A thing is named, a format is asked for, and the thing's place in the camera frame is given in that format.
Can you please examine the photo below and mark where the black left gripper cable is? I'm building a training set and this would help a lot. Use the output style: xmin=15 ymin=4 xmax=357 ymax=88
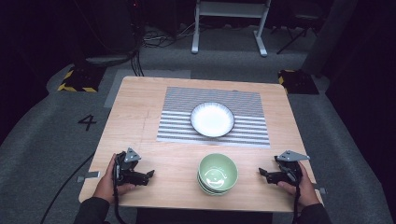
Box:
xmin=112 ymin=161 xmax=127 ymax=224

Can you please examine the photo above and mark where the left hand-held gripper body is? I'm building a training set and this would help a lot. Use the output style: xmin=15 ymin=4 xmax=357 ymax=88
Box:
xmin=113 ymin=147 xmax=143 ymax=187

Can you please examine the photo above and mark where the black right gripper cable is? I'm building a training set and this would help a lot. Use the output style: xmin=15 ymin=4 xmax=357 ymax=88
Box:
xmin=291 ymin=183 xmax=302 ymax=224

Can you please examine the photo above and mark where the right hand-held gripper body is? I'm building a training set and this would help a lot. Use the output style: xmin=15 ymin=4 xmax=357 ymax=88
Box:
xmin=274 ymin=150 xmax=311 ymax=187

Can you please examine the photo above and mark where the black yellow-striped floor plate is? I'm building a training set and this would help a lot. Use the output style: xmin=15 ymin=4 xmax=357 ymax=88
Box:
xmin=277 ymin=68 xmax=320 ymax=95
xmin=57 ymin=66 xmax=106 ymax=93

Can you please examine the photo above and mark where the person's right hand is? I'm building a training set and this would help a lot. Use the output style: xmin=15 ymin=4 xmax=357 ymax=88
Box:
xmin=276 ymin=161 xmax=322 ymax=209

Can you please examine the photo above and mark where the grey flat stand base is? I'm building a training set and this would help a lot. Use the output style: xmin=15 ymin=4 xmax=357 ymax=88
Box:
xmin=85 ymin=54 xmax=133 ymax=67

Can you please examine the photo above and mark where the bundle of black cables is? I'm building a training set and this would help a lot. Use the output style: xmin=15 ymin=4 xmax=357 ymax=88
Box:
xmin=127 ymin=0 xmax=200 ymax=77

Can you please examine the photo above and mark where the green ceramic bowl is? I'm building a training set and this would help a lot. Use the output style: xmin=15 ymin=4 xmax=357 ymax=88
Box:
xmin=198 ymin=181 xmax=231 ymax=197
xmin=197 ymin=153 xmax=239 ymax=192
xmin=196 ymin=174 xmax=232 ymax=195

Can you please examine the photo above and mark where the person's left hand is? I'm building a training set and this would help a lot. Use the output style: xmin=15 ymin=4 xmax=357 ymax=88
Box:
xmin=92 ymin=154 xmax=137 ymax=205

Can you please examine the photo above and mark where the white metal desk frame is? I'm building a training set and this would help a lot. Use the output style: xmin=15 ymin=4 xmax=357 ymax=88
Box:
xmin=191 ymin=0 xmax=272 ymax=58

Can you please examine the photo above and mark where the grey curtain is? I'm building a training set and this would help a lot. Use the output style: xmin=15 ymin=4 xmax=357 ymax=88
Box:
xmin=300 ymin=0 xmax=360 ymax=77

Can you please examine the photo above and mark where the black tripod stand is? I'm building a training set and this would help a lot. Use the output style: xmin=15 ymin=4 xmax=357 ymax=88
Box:
xmin=270 ymin=13 xmax=316 ymax=56

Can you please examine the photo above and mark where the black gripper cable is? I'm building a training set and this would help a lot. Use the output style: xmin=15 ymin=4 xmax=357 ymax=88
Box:
xmin=291 ymin=183 xmax=302 ymax=224
xmin=112 ymin=161 xmax=127 ymax=224

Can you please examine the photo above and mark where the white plate with dark rim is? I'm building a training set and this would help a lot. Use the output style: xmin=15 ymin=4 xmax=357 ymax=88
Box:
xmin=190 ymin=102 xmax=235 ymax=138

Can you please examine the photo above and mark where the grey striped placemat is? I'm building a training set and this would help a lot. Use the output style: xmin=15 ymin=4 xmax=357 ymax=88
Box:
xmin=156 ymin=86 xmax=271 ymax=149

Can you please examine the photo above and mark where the black floor cable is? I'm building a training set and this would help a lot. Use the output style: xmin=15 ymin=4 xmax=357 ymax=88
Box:
xmin=39 ymin=151 xmax=95 ymax=224

